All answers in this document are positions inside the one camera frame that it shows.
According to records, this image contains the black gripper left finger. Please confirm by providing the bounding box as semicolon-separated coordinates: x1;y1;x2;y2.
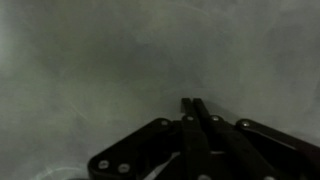
88;98;213;180

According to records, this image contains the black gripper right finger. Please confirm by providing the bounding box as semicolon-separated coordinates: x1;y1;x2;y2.
193;98;320;180

